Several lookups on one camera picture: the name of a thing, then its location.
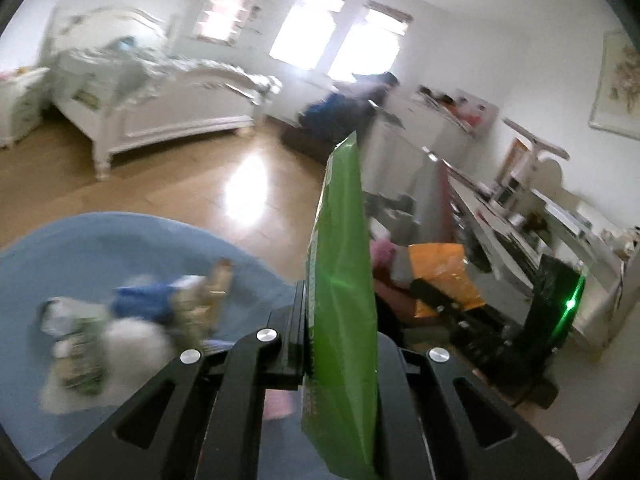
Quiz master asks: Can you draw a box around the blue wrapper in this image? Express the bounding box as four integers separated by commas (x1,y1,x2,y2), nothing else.
112,282,177,325

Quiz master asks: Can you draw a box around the white desk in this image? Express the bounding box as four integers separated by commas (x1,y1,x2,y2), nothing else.
446,160,640,352

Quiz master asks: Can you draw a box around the white nightstand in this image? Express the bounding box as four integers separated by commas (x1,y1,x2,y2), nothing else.
0,67,52,149

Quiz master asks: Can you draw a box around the white dresser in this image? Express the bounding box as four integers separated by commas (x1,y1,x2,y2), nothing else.
360,89,482,226

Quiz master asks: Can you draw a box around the green and white wrapper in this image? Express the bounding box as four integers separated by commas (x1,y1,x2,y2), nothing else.
52,321,112,397

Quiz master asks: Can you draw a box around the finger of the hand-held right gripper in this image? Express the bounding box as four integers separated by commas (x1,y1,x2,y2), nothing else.
410,279,482,332

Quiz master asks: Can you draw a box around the framed flower picture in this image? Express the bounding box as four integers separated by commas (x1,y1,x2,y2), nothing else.
588,30,640,142

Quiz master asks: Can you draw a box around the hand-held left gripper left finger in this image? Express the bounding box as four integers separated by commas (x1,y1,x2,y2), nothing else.
50,280,307,480

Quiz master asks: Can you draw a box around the dark brown box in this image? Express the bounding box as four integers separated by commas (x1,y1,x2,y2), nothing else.
280,125,341,162

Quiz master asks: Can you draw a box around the white bedding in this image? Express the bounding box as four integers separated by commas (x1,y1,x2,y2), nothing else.
60,35,284,107

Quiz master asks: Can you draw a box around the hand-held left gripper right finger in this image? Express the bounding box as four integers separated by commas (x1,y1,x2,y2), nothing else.
376,332,577,480

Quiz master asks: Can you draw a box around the window with pink blind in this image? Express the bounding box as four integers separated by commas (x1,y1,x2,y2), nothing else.
196,0,267,44

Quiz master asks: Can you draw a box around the white desk lamp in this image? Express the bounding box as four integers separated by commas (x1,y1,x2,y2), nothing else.
501,117,571,197

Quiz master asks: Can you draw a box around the orange snack packet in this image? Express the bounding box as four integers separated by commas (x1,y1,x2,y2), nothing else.
407,242,487,319

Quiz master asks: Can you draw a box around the green snack packet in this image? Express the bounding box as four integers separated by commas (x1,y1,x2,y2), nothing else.
300,130,382,480

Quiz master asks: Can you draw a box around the bright window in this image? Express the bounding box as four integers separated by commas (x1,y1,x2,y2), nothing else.
269,0,347,69
327,0,414,82

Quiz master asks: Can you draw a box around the white bed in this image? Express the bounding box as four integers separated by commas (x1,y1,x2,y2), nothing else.
47,7,284,182

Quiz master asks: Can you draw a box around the beige wrapper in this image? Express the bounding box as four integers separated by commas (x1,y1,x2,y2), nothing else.
199,258,234,307

